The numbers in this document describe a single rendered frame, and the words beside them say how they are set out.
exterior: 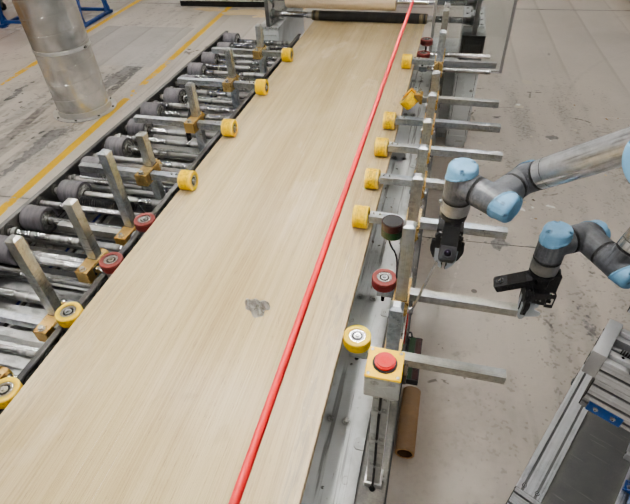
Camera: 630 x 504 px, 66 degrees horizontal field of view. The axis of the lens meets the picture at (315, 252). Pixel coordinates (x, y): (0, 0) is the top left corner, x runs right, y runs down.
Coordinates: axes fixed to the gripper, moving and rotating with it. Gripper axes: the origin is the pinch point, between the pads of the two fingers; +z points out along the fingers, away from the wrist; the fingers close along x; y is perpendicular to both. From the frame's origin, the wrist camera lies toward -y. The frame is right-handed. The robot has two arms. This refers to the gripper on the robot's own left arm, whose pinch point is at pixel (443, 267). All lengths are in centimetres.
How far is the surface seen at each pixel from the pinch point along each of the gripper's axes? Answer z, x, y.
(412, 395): 93, 1, 8
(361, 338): 8.6, 19.0, -24.6
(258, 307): 8, 51, -22
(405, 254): -6.1, 11.0, -3.3
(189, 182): 8, 100, 30
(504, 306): 14.6, -20.4, 1.6
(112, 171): -7, 119, 13
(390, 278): 10.3, 15.1, 1.0
